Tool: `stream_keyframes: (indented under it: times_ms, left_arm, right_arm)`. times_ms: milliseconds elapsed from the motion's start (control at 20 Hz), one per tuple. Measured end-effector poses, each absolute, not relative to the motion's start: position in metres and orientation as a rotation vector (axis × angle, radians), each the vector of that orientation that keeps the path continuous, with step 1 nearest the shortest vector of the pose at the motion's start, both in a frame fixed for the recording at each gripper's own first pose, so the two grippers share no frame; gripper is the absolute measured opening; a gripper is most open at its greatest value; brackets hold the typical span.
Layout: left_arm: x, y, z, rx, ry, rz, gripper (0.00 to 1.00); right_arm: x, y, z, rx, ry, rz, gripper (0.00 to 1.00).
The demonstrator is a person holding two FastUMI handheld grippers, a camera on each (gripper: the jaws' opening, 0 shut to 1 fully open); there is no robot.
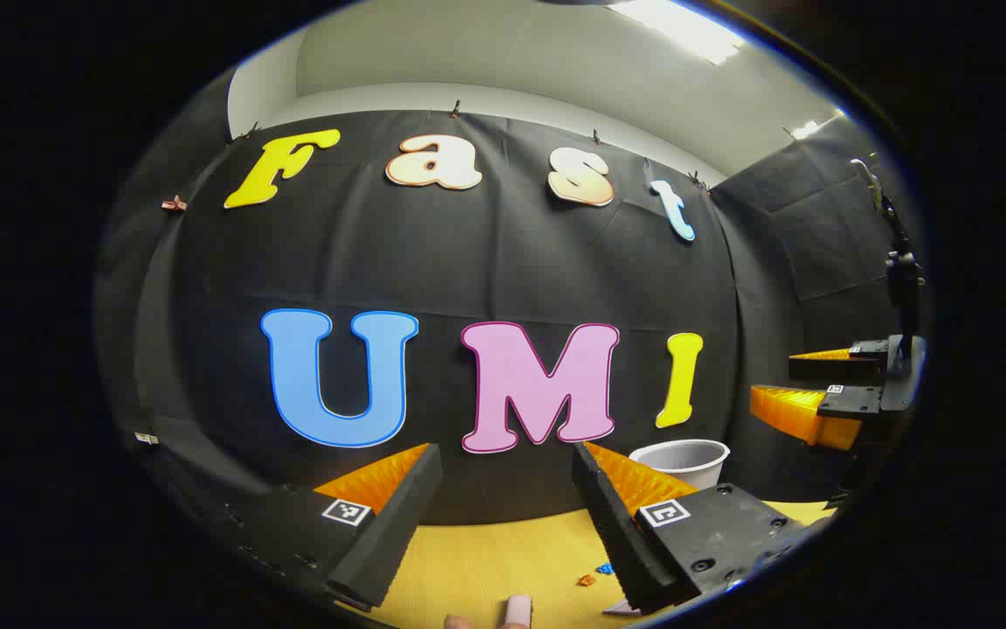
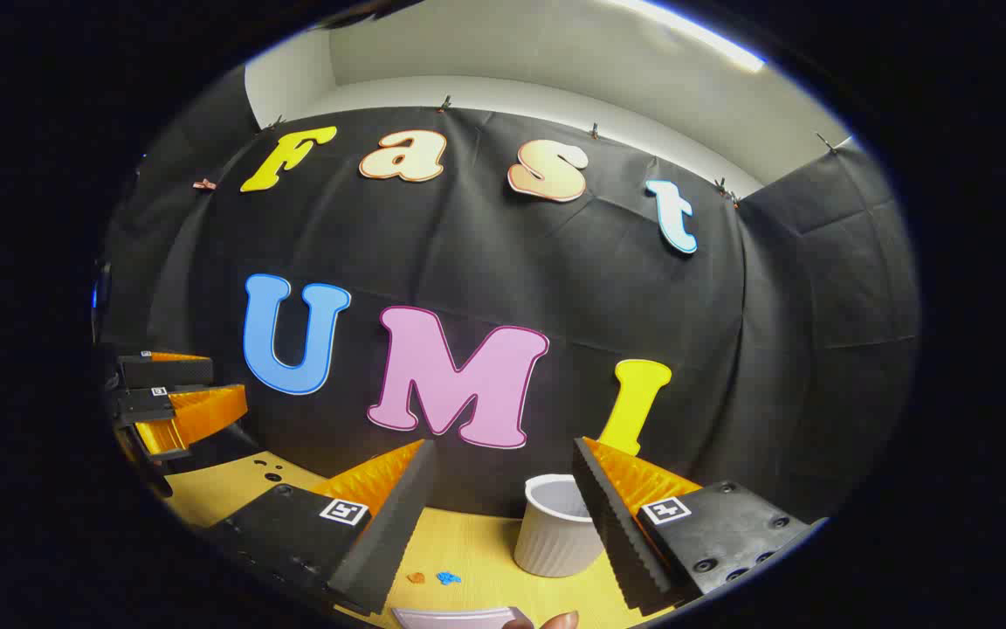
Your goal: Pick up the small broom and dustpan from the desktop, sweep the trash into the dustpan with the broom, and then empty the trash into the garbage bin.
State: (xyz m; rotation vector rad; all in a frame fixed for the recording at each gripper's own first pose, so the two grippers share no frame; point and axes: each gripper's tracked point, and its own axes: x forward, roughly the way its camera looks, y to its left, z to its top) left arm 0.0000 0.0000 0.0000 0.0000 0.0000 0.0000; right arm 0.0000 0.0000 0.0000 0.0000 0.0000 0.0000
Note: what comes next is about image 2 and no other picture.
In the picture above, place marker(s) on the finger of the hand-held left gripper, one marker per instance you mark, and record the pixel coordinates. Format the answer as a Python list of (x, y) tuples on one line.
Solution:
[(167, 371), (197, 415)]

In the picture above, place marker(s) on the lilac plastic dustpan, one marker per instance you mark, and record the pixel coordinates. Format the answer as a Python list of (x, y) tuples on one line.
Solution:
[(459, 618)]

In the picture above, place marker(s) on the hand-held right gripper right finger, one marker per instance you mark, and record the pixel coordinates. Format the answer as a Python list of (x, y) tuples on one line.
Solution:
[(621, 542)]

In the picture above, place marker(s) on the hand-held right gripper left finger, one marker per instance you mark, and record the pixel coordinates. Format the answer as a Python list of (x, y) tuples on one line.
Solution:
[(394, 533)]

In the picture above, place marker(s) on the white ribbed garbage bin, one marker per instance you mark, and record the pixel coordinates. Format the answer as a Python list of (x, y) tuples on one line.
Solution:
[(551, 542)]

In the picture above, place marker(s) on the blue paper trash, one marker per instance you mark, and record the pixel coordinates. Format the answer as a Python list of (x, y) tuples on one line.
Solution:
[(447, 577)]

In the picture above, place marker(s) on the black backdrop cloth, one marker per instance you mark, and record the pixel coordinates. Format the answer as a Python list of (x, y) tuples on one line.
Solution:
[(468, 253)]

